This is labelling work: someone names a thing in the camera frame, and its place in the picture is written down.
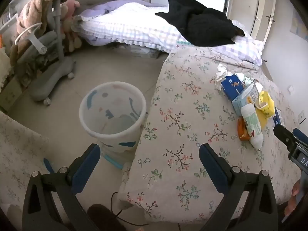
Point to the black coat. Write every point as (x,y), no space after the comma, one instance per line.
(202,24)

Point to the yellow snack packet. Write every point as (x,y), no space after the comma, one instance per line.
(267,101)

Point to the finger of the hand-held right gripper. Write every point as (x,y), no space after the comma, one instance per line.
(300,136)
(285,137)

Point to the orange snack packet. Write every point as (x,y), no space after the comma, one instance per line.
(242,130)

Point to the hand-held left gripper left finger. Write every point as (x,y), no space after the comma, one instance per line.
(88,164)

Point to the floral bed sheet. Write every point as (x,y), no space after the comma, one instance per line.
(182,96)

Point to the blue strip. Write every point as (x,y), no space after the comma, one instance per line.
(48,166)

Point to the blue snack box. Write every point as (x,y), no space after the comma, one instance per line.
(230,86)

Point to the white door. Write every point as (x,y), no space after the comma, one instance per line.
(243,7)

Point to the crumpled white tissue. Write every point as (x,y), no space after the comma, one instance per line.
(221,72)

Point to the grey swivel chair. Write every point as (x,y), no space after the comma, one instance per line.
(48,83)

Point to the person's right hand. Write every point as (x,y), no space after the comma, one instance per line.
(290,204)

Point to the purple checked quilt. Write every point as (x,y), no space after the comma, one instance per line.
(134,26)

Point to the white patterned waste bin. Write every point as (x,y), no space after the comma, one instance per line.
(115,146)

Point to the beige plush blanket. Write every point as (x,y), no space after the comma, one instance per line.
(36,7)

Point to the light blue tissue packet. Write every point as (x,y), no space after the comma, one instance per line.
(243,99)

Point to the pink plush toy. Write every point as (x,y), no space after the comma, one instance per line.
(72,7)

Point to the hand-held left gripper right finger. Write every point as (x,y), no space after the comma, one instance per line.
(213,167)

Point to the white plastic bottle green label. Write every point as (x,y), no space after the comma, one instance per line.
(252,126)

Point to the cardboard box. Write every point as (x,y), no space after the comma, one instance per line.
(10,96)

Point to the wall poster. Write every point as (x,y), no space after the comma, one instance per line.
(299,24)

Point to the dark slipper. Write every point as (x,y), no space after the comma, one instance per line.
(103,217)

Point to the small blue white box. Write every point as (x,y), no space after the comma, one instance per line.
(277,119)

